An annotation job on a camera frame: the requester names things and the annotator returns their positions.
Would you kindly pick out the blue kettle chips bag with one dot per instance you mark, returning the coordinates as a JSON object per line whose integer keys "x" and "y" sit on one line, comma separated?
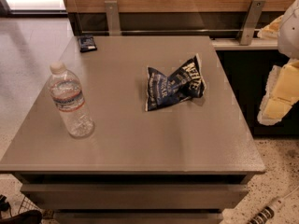
{"x": 183, "y": 84}

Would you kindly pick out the dark bag on floor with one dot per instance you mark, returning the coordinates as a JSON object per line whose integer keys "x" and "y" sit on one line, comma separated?
{"x": 28, "y": 217}

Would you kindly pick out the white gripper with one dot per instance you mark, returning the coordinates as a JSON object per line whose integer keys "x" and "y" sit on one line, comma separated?
{"x": 290, "y": 32}

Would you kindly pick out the dark blue rxbar wrapper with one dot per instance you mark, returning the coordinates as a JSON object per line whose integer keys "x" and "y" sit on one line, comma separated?
{"x": 86, "y": 43}

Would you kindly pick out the right metal bracket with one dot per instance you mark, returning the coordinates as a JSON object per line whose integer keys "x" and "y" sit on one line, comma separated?
{"x": 252, "y": 17}

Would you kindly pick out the grey drawer cabinet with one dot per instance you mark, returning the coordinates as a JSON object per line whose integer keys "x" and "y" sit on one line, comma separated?
{"x": 183, "y": 164}

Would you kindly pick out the clear plastic water bottle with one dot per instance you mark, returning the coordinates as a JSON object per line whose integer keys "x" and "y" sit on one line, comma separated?
{"x": 66, "y": 92}

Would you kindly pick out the wire basket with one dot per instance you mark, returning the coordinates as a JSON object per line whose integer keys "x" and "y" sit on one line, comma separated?
{"x": 27, "y": 205}

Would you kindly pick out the white power strip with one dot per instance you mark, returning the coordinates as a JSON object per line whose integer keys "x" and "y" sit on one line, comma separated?
{"x": 269, "y": 210}

